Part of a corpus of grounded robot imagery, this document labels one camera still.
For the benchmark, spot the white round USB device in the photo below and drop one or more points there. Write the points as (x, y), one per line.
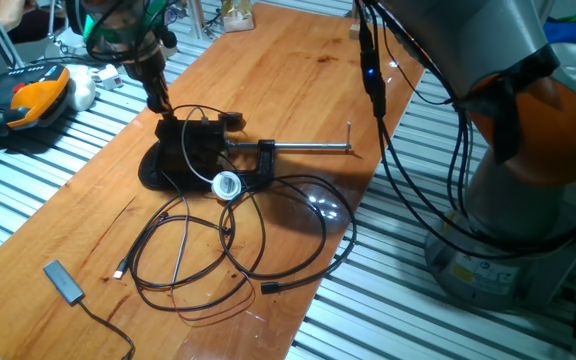
(226, 185)

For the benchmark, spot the black docking station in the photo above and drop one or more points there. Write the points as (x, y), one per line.
(198, 142)

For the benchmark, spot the wooden board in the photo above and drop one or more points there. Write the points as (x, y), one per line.
(293, 90)

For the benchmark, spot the small white adapter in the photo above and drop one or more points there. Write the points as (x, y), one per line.
(110, 77)

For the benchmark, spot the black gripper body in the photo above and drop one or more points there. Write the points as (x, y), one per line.
(145, 67)

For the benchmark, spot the black metal C-clamp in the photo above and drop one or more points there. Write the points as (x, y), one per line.
(263, 160)

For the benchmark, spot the orange black teach pendant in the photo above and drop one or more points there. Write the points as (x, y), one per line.
(38, 97)

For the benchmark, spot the black round USB device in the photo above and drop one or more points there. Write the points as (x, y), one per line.
(230, 118)

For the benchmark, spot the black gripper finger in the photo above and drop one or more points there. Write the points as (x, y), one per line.
(166, 106)
(153, 100)

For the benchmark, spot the white rounded object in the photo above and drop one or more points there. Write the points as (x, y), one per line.
(83, 90)

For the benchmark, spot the small wooden block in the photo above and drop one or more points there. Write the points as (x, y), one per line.
(354, 32)

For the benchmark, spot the person's bare hand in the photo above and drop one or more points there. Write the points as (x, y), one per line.
(10, 12)

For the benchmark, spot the slim grey USB hub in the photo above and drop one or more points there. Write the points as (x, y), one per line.
(63, 281)

